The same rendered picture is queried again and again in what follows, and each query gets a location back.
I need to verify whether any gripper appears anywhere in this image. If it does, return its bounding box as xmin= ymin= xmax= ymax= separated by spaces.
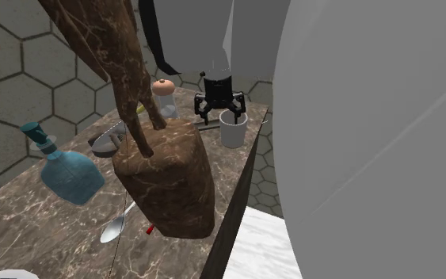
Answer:
xmin=193 ymin=71 xmax=247 ymax=127

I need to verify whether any white cup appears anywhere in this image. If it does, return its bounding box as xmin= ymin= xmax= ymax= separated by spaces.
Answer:
xmin=219 ymin=109 xmax=249 ymax=150

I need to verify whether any glass jar with peach lid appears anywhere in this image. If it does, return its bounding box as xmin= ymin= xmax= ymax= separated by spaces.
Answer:
xmin=151 ymin=78 xmax=181 ymax=120

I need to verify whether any brown marbled figure on block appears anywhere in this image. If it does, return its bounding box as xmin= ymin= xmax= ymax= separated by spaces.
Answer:
xmin=36 ymin=0 xmax=216 ymax=239

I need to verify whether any grey metal tool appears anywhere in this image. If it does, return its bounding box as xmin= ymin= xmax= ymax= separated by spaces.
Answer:
xmin=87 ymin=120 xmax=128 ymax=159

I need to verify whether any silver spoon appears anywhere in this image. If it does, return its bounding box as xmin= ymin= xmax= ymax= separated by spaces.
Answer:
xmin=99 ymin=201 xmax=137 ymax=244

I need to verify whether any blue glass bottle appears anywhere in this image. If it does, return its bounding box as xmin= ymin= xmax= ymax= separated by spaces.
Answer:
xmin=19 ymin=121 xmax=106 ymax=206

